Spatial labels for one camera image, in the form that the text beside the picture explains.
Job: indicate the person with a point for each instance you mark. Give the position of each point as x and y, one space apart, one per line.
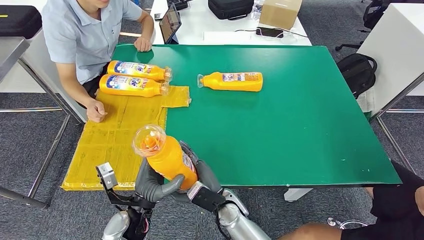
397 215
79 33

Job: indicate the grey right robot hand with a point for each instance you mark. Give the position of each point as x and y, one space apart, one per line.
208 177

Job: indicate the person's right hand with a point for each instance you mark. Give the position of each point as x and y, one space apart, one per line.
96 112

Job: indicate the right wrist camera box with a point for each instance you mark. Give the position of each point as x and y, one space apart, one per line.
205 200

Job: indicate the tablet on stand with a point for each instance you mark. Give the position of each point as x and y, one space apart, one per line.
170 23

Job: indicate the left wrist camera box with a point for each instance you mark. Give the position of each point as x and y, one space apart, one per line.
106 177

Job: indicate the clear plastic bag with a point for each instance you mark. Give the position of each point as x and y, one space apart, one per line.
256 12

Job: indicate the person's left forearm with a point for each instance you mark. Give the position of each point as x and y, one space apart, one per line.
148 28

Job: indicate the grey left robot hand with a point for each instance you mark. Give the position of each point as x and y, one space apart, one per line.
147 187

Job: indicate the brown cardboard box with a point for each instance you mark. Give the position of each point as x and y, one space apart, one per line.
280 13

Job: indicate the person's right forearm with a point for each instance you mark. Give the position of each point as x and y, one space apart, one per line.
74 86

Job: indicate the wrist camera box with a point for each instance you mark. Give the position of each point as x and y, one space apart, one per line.
205 200
106 177

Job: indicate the folded newspaper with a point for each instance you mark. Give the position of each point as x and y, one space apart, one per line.
366 100

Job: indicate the grey metal frame table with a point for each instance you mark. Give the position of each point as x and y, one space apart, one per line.
11 52

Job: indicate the black smartphone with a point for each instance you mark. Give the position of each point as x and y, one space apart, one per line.
269 32

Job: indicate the yellow taped cardboard mat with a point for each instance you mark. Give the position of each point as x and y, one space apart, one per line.
116 142

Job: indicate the black office chair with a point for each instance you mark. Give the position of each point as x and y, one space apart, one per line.
376 15

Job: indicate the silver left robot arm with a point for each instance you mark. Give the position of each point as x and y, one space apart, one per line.
116 227

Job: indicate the black backpack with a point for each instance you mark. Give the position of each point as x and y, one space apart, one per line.
357 73

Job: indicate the black hard carry case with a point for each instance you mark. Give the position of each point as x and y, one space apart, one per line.
18 21

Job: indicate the white side table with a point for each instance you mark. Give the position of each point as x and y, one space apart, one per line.
36 61

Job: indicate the black soft equipment bag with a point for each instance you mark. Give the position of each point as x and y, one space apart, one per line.
231 8

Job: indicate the orange detergent bottle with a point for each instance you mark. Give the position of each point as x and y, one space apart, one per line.
132 91
232 85
169 159
139 74

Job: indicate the person's left hand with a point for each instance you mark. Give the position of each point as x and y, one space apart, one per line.
143 44

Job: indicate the white desk metal legs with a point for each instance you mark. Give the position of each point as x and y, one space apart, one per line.
394 47

